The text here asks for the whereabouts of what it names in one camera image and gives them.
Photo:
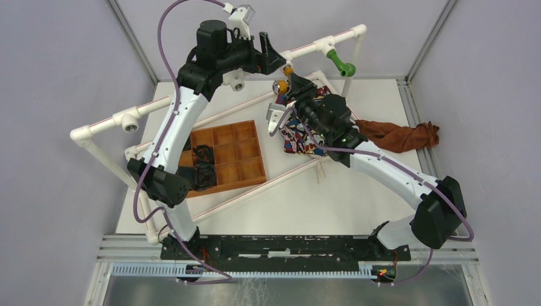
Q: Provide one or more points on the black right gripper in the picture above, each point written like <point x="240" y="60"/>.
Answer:
<point x="301" y="89"/>

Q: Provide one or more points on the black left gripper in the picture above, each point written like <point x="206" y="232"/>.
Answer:
<point x="274" y="60"/>

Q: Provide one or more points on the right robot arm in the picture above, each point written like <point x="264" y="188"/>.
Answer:
<point x="440" y="213"/>

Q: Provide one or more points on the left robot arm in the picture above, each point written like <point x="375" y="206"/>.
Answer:
<point x="156" y="171"/>

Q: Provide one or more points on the green plastic water faucet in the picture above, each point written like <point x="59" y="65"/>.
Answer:
<point x="346" y="69"/>

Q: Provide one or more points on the comic print cloth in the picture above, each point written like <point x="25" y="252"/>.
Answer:
<point x="298" y="137"/>

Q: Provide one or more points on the wooden compartment tray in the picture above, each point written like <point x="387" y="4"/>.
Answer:
<point x="238" y="157"/>

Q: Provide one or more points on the brown cloth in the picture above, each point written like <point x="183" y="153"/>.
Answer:
<point x="399" y="139"/>

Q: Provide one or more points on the dark patterned rolled cloth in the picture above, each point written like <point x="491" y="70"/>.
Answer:
<point x="201" y="176"/>

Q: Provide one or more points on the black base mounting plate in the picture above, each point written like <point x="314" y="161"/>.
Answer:
<point x="260" y="253"/>

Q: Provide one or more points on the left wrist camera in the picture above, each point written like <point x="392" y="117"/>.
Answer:
<point x="239" y="18"/>

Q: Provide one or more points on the white pvc pipe frame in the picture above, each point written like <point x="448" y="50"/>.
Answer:
<point x="83" y="135"/>

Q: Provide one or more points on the white slotted cable duct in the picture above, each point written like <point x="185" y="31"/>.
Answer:
<point x="184" y="270"/>

